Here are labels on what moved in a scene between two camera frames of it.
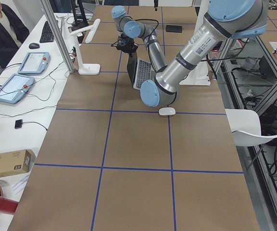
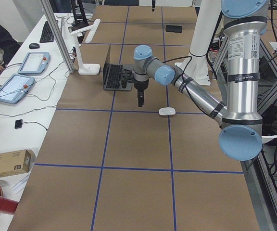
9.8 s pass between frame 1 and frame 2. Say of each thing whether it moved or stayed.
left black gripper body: moved
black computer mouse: stayed
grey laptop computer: moved
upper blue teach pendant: stayed
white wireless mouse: stayed
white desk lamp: stayed
